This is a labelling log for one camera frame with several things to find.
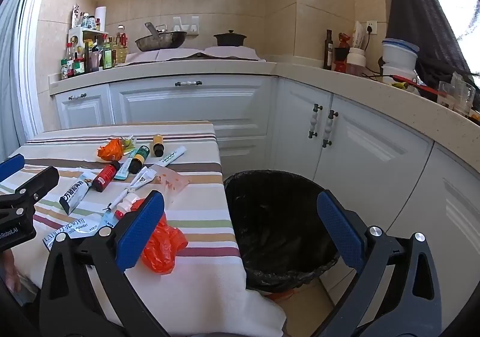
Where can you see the white wall holder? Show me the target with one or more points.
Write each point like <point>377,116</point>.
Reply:
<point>185,27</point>

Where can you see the white paper packet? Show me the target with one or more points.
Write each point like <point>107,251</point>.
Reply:
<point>360,34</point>

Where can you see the striped tablecloth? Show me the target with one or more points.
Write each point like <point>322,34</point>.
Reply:
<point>195,209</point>

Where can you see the white spice rack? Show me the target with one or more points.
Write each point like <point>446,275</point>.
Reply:
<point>80,34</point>

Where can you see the metal wok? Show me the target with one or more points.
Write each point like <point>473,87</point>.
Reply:
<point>161,42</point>

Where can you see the long white sachet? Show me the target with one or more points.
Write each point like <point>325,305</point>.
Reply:
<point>170,157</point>

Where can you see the group of condiment bottles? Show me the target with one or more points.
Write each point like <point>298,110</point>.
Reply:
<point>108,55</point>

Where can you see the pale stove cover cloth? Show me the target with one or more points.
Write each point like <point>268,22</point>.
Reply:
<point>225,53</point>

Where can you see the small yellow bottle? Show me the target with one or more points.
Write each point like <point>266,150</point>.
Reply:
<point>158,143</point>

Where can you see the white milk powder packet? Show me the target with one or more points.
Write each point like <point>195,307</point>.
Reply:
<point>71,232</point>

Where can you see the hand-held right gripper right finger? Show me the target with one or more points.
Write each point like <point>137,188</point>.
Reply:
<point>339,224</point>

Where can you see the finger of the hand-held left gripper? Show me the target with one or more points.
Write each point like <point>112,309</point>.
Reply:
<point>37,183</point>
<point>11,168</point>

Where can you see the paper towel roll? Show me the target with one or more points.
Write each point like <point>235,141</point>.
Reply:
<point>100,18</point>

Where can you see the thin white pen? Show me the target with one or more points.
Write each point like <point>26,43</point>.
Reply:
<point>116,200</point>

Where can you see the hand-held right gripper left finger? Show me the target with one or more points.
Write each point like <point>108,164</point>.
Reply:
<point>140,232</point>

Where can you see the green vegetable scraps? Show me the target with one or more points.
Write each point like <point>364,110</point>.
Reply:
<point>400,85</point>

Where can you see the clear drinking glass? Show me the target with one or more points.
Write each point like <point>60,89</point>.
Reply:
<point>464,98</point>
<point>445,95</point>

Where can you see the teal sachet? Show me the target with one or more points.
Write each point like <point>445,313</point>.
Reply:
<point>122,173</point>

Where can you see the red spatula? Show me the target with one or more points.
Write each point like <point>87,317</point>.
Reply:
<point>412,83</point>

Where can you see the white bowl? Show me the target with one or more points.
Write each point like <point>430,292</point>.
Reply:
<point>397,74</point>

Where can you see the small red bottle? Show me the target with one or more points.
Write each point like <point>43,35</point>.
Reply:
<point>105,177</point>

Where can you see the clear plastic bag red print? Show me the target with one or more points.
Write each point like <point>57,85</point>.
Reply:
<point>172,183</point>

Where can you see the orange wrapper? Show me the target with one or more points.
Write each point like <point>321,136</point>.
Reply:
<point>110,151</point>

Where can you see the small green bottle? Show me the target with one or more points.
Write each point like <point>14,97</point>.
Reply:
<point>139,156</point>

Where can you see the black trash bin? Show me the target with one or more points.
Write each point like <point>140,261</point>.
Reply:
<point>277,217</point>

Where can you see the white jar pink base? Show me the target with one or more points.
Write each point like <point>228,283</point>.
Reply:
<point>355,57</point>

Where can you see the white kitchen cabinet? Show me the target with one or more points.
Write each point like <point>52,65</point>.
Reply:
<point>187,104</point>

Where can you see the white bottle red cap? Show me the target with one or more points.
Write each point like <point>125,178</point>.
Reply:
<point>125,203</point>

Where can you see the dark olive oil bottle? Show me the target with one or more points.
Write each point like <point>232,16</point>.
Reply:
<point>328,53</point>

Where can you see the white black powder sachet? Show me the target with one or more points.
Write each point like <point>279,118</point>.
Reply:
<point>75,196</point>

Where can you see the black lidded pot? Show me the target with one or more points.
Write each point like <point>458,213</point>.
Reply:
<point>230,40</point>

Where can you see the green yellow wrapper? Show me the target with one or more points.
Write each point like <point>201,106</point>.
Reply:
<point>130,143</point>

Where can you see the person's left hand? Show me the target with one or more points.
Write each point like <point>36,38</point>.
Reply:
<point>9,271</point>

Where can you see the white door frame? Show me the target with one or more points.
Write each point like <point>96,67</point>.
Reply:
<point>32,40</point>

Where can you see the white container blue lid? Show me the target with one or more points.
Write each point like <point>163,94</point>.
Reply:
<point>399,53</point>

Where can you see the white wall socket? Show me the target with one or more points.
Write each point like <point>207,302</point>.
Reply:
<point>371,26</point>

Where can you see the red black grinder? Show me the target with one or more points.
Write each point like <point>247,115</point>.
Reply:
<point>342,59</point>

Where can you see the orange plastic bag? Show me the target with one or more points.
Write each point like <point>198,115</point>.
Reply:
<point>165,243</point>

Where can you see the dark hanging cloth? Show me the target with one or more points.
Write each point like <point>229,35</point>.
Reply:
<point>420,21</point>

